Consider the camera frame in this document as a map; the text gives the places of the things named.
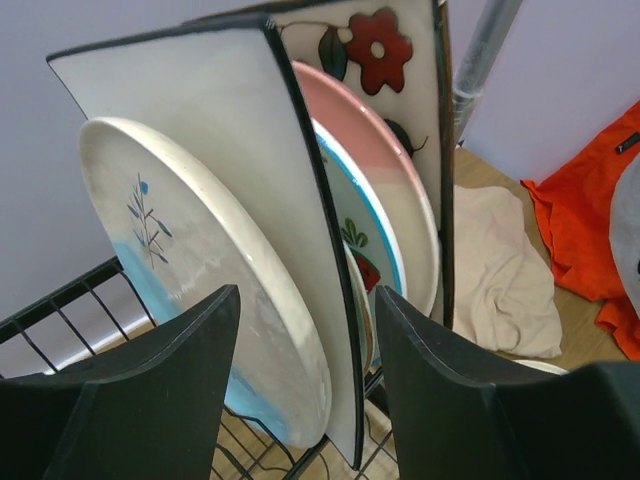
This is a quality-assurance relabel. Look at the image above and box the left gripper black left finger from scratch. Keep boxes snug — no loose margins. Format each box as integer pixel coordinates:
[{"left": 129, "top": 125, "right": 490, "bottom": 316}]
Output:
[{"left": 1, "top": 285, "right": 241, "bottom": 479}]

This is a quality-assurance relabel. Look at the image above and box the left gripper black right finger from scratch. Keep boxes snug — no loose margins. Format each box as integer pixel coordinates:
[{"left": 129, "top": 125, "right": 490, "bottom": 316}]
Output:
[{"left": 375, "top": 287, "right": 639, "bottom": 479}]

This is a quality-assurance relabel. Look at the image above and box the beige plate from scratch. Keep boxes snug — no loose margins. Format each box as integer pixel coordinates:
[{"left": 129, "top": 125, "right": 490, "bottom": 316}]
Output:
[{"left": 79, "top": 117, "right": 332, "bottom": 448}]

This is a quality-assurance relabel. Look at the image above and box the cream blue leaf plate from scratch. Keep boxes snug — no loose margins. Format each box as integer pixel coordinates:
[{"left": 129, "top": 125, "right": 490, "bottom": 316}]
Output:
[{"left": 516, "top": 359, "right": 567, "bottom": 375}]

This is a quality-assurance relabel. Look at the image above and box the silver clothes rack stand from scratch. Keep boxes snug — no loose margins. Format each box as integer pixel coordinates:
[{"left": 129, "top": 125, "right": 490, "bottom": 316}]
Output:
[{"left": 452, "top": 0, "right": 523, "bottom": 147}]

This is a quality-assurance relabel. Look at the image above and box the beige cloth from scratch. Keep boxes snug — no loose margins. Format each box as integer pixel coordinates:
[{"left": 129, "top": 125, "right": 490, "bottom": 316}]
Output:
[{"left": 453, "top": 186, "right": 563, "bottom": 359}]

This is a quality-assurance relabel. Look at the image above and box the grey cloth on hanger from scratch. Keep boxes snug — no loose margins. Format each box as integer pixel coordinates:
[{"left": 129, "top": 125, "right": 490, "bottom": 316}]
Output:
[{"left": 609, "top": 155, "right": 640, "bottom": 314}]

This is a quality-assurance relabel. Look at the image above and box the orange garment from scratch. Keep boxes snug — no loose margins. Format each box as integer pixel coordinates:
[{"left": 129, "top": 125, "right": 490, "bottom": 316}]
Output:
[{"left": 521, "top": 104, "right": 639, "bottom": 361}]

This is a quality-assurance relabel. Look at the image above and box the pink plate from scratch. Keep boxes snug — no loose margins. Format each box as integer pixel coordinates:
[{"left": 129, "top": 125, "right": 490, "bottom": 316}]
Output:
[{"left": 293, "top": 61, "right": 440, "bottom": 315}]

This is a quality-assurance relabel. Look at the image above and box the black wire dish rack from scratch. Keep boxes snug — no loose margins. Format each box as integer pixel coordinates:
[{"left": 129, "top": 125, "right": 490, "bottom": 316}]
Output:
[{"left": 1, "top": 259, "right": 399, "bottom": 479}]

